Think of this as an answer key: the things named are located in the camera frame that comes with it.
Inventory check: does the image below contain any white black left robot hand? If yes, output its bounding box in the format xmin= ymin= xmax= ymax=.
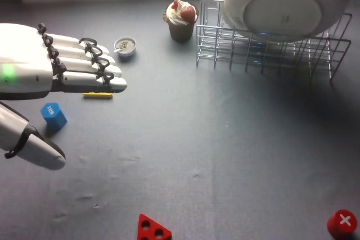
xmin=0 ymin=22 xmax=128 ymax=171

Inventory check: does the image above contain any white ceramic plate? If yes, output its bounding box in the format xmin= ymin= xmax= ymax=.
xmin=217 ymin=0 xmax=351 ymax=43

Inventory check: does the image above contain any blue hexagon block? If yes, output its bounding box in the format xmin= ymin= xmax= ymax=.
xmin=40 ymin=102 xmax=68 ymax=133

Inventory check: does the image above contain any yellow triangle block with holes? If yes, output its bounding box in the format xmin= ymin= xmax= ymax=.
xmin=83 ymin=91 xmax=114 ymax=100

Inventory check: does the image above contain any small round tin bowl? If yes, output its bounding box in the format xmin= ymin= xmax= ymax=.
xmin=114 ymin=36 xmax=138 ymax=57

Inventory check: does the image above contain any toy cupcake with red hearts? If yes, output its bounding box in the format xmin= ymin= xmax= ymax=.
xmin=162 ymin=0 xmax=199 ymax=42

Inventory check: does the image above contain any grey table cloth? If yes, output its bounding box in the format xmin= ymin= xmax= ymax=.
xmin=0 ymin=0 xmax=360 ymax=240

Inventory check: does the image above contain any red triangle block with holes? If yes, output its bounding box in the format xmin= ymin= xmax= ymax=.
xmin=137 ymin=213 xmax=173 ymax=240

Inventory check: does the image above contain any red cylinder block white cross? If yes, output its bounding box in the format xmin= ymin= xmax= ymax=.
xmin=326 ymin=209 xmax=358 ymax=238

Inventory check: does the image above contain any silver wire dish rack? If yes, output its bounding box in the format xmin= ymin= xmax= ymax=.
xmin=196 ymin=0 xmax=353 ymax=83

